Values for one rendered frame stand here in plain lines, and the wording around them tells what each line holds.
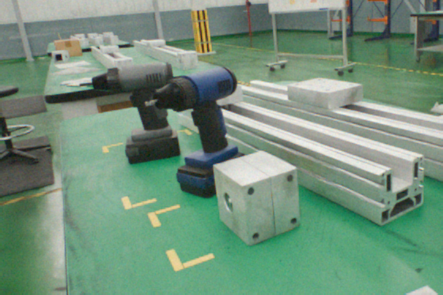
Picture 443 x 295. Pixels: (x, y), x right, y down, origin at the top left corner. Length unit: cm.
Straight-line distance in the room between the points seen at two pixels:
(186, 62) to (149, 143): 150
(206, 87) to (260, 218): 26
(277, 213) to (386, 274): 17
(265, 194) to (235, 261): 10
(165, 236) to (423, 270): 37
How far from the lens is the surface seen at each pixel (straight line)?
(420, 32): 721
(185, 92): 69
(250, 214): 58
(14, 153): 404
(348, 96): 97
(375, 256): 57
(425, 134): 77
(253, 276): 55
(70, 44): 431
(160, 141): 98
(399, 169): 67
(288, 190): 60
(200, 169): 75
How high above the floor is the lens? 110
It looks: 17 degrees down
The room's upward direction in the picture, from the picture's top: 5 degrees counter-clockwise
